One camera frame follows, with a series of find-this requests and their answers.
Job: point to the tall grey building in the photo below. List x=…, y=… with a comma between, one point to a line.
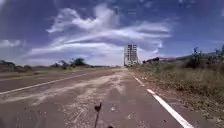
x=130, y=55

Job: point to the dark bushes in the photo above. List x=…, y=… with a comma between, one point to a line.
x=76, y=62

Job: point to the robot's own part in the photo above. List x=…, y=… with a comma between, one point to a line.
x=97, y=111

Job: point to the grey asphalt road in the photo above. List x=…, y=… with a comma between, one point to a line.
x=66, y=96

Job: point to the dry grass verge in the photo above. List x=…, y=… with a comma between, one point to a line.
x=183, y=78

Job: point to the white edge line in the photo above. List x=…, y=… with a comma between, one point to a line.
x=170, y=110

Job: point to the white centre line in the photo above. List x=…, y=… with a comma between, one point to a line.
x=40, y=84

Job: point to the dry grass strip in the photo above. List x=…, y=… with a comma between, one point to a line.
x=30, y=69

